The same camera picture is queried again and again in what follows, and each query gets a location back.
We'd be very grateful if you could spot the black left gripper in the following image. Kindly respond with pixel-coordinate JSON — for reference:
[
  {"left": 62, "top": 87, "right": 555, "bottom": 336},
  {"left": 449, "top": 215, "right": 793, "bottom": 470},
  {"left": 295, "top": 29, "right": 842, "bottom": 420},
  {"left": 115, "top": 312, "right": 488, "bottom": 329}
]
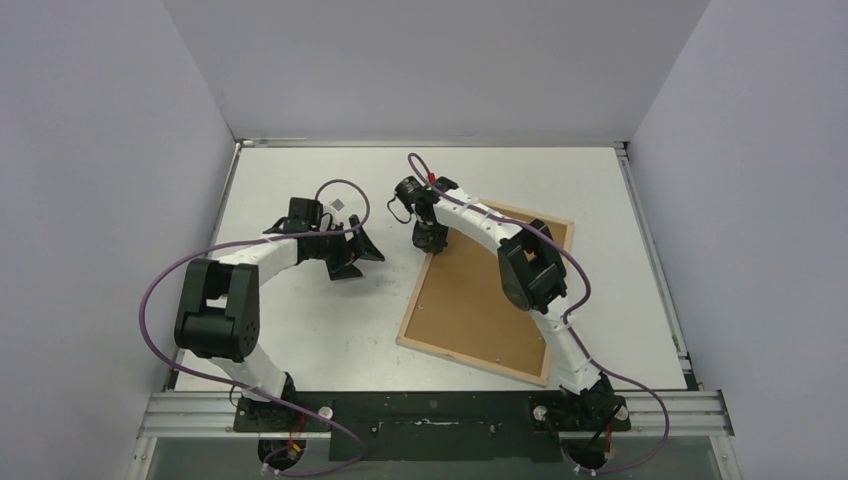
[{"left": 309, "top": 216, "right": 384, "bottom": 280}]

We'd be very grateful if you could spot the brown cardboard backing board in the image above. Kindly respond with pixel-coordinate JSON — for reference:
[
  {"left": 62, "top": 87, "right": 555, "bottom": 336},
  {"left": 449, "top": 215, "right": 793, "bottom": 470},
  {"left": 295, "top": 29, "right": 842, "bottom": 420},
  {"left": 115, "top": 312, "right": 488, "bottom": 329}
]
[{"left": 396, "top": 229, "right": 552, "bottom": 387}]

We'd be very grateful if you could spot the white wooden picture frame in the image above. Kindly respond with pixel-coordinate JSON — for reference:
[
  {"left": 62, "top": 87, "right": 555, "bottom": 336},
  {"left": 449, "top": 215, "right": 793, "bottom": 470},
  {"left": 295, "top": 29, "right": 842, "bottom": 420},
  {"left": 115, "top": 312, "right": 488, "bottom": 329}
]
[{"left": 397, "top": 201, "right": 597, "bottom": 391}]

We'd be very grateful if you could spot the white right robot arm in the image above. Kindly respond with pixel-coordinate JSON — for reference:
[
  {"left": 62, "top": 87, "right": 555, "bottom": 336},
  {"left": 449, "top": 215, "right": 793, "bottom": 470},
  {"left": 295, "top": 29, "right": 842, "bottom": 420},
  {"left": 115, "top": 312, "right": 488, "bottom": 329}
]
[{"left": 394, "top": 176, "right": 629, "bottom": 430}]

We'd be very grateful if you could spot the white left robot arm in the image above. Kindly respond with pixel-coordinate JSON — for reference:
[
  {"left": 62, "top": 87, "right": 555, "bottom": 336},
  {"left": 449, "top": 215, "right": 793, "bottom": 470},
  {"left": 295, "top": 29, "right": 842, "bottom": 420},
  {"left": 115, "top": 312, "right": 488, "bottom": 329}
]
[{"left": 174, "top": 197, "right": 385, "bottom": 431}]

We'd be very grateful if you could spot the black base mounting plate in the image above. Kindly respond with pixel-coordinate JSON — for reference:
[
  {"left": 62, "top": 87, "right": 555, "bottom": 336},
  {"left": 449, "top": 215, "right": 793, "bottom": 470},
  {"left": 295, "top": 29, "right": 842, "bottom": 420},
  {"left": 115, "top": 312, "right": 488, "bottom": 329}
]
[{"left": 232, "top": 390, "right": 631, "bottom": 463}]

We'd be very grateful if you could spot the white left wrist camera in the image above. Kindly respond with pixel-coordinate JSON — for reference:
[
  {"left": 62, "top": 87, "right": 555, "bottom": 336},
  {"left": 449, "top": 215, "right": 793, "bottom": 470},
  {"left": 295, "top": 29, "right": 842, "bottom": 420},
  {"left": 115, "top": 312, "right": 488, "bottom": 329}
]
[{"left": 329, "top": 199, "right": 345, "bottom": 212}]

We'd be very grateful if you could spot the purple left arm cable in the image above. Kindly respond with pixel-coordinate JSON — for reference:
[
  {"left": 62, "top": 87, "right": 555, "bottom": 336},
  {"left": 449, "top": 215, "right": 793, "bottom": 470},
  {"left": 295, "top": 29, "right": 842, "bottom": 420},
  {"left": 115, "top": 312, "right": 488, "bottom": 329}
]
[{"left": 138, "top": 178, "right": 372, "bottom": 479}]

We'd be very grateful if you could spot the aluminium front rail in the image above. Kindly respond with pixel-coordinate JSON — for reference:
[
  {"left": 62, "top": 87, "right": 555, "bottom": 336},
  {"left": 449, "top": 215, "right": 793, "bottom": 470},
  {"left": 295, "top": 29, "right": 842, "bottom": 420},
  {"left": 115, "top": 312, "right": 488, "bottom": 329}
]
[{"left": 138, "top": 391, "right": 733, "bottom": 439}]

